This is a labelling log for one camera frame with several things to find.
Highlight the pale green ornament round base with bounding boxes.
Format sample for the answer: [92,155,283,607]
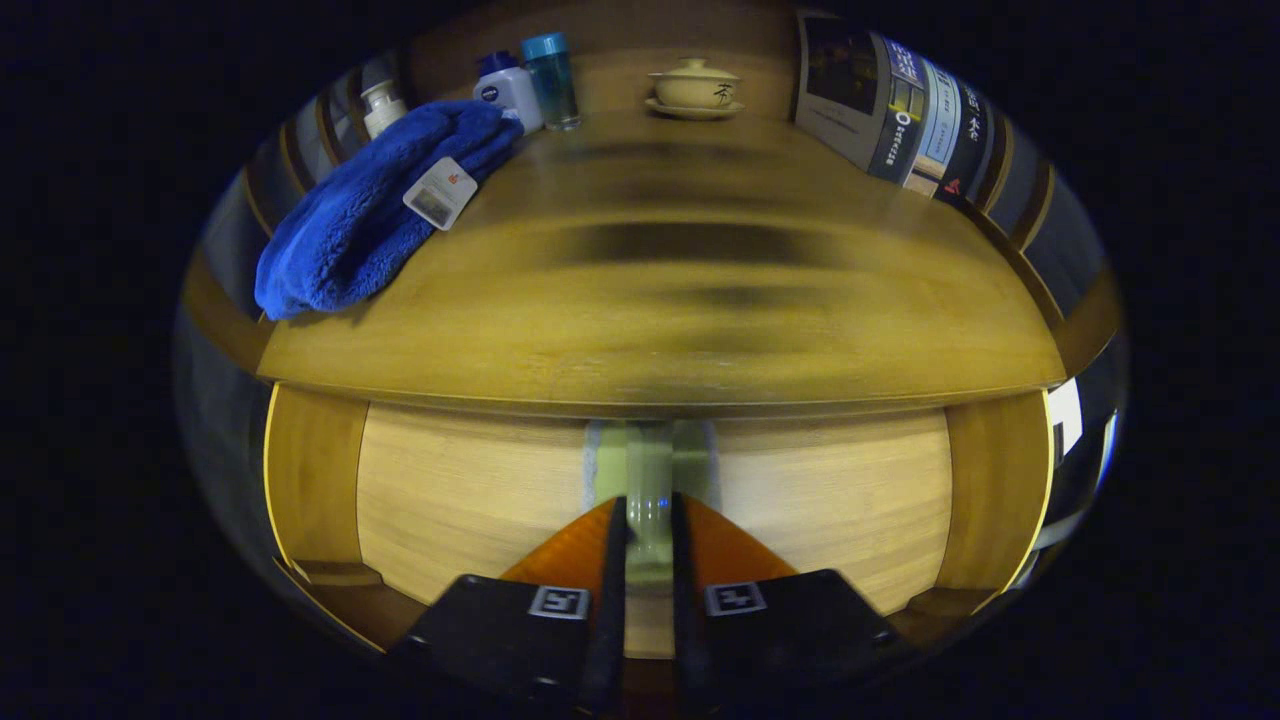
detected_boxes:
[583,418,721,591]

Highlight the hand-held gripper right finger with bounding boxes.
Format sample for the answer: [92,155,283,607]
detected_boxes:
[668,490,916,701]

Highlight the wooden drawer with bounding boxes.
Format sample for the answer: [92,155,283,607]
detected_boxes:
[262,383,1056,691]

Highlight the book blue spine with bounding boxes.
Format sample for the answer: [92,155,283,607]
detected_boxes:
[795,12,926,186]

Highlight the book black spine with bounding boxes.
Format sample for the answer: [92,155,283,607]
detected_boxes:
[935,80,993,211]

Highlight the white pump bottle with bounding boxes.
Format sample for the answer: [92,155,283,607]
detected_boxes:
[360,78,409,141]

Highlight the beige lidded teacup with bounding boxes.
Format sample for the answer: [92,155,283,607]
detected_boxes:
[645,57,746,121]

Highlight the blue towel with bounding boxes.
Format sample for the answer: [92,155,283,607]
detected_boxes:
[254,100,525,321]

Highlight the book pale spine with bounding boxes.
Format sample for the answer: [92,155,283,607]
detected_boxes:
[903,58,963,199]

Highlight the white bottle blue cap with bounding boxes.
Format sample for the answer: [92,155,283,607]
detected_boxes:
[473,50,546,136]

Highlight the wooden countertop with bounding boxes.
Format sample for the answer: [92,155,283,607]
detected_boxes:
[255,105,1069,419]

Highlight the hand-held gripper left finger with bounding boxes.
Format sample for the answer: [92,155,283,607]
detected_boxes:
[385,495,629,716]

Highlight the teal bottle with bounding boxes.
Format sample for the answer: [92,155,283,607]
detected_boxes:
[520,32,583,132]

